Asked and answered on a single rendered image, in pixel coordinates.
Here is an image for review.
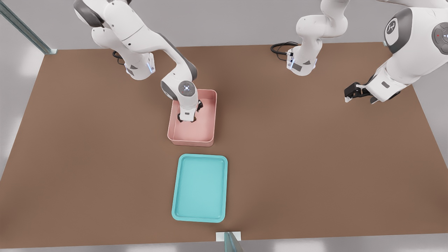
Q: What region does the pink plastic box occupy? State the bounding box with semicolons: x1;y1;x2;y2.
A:
167;89;217;147

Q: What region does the silver frame post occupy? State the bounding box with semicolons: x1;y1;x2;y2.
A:
216;231;243;252
0;0;58;55

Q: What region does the pale blue-green tray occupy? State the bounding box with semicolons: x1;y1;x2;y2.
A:
171;154;228;223

